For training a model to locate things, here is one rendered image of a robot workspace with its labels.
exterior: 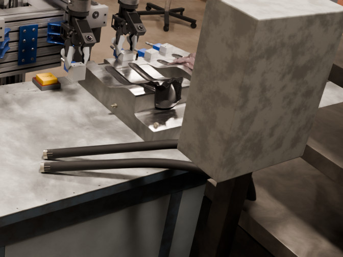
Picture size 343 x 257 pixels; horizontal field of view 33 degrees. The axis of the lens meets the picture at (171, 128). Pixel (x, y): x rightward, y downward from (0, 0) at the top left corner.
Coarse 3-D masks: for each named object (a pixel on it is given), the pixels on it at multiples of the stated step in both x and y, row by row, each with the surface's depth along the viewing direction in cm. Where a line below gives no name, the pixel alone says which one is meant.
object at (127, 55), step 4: (112, 48) 238; (124, 52) 230; (128, 52) 231; (132, 52) 232; (116, 56) 233; (120, 56) 230; (124, 56) 229; (128, 56) 231; (132, 56) 232; (120, 60) 231; (124, 60) 230; (128, 60) 232; (132, 60) 233
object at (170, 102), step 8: (128, 64) 229; (136, 64) 230; (112, 72) 222; (144, 72) 226; (120, 80) 218; (152, 80) 222; (160, 80) 213; (168, 80) 210; (176, 80) 212; (152, 88) 201; (160, 88) 204; (168, 88) 206; (176, 88) 212; (160, 96) 206; (168, 96) 210; (176, 96) 212; (160, 104) 204; (168, 104) 204
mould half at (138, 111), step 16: (96, 64) 224; (112, 64) 226; (144, 64) 232; (96, 80) 216; (112, 80) 215; (128, 80) 218; (144, 80) 220; (96, 96) 218; (112, 96) 209; (128, 96) 201; (144, 96) 200; (112, 112) 211; (128, 112) 202; (144, 112) 202; (160, 112) 205; (176, 112) 207; (144, 128) 196; (160, 128) 195; (176, 128) 198
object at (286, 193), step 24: (264, 168) 198; (288, 168) 201; (312, 168) 204; (264, 192) 186; (288, 192) 188; (312, 192) 190; (336, 192) 193; (240, 216) 177; (264, 216) 175; (288, 216) 177; (312, 216) 179; (336, 216) 181; (264, 240) 171; (288, 240) 167; (312, 240) 168; (336, 240) 170
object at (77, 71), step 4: (64, 64) 207; (72, 64) 204; (76, 64) 204; (80, 64) 205; (84, 64) 205; (64, 68) 208; (72, 68) 202; (76, 68) 203; (80, 68) 204; (84, 68) 205; (68, 72) 205; (72, 72) 203; (76, 72) 203; (80, 72) 204; (84, 72) 206; (68, 76) 206; (72, 76) 203; (76, 76) 204; (80, 76) 205; (84, 76) 206; (72, 80) 204; (76, 80) 205; (80, 80) 206
